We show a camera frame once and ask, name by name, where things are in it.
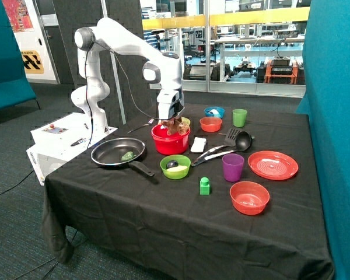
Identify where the black ladle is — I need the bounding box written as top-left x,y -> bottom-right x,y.
191,131 -> 254,167

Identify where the small orange bowl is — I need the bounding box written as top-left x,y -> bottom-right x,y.
199,117 -> 222,132

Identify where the teal partition right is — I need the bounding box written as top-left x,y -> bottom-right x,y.
297,1 -> 350,279

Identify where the white folded cloth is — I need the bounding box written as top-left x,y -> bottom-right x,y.
190,137 -> 207,153

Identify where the black tablecloth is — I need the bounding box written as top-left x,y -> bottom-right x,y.
41,110 -> 335,279

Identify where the white toy in green bowl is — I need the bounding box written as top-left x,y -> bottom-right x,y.
166,165 -> 188,172

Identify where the dark toy eggplant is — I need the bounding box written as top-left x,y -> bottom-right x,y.
166,160 -> 179,169

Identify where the brown teddy bear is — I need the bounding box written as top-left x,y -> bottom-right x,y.
158,117 -> 190,136

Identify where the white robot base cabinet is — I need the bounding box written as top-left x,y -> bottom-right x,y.
26,113 -> 116,185

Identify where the white item in blue bowl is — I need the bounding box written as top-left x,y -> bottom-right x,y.
207,109 -> 220,118

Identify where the large red bowl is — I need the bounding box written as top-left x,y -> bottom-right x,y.
151,124 -> 191,155

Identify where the blue plastic bowl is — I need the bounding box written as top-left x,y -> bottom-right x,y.
204,106 -> 225,119

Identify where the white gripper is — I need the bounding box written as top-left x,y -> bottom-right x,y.
157,89 -> 184,120

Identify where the teal sofa left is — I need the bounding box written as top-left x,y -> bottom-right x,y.
0,1 -> 37,110

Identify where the green plastic cup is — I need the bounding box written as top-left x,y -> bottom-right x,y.
232,108 -> 247,128

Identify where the red plastic plate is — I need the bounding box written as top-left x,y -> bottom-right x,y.
248,150 -> 299,181

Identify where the black frying pan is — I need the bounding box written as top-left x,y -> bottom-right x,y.
90,137 -> 155,177

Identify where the red plastic bowl front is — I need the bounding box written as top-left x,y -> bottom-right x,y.
229,181 -> 270,215

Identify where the green toy block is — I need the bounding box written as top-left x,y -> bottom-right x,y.
199,177 -> 210,195

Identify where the purple plastic cup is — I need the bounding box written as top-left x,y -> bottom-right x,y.
222,153 -> 244,182

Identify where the black slotted spatula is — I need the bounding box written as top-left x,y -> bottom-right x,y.
193,128 -> 239,163

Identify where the lime green bowl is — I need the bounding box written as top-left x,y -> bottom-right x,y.
160,155 -> 191,180

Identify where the green toy pepper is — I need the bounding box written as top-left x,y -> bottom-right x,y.
121,151 -> 136,162

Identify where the metal fork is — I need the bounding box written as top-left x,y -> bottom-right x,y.
127,118 -> 154,134

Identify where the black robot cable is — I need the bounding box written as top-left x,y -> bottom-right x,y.
71,40 -> 164,148

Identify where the yellow green plastic plate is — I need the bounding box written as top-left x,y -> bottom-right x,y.
181,117 -> 190,126

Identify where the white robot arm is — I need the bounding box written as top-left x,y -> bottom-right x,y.
71,17 -> 184,136

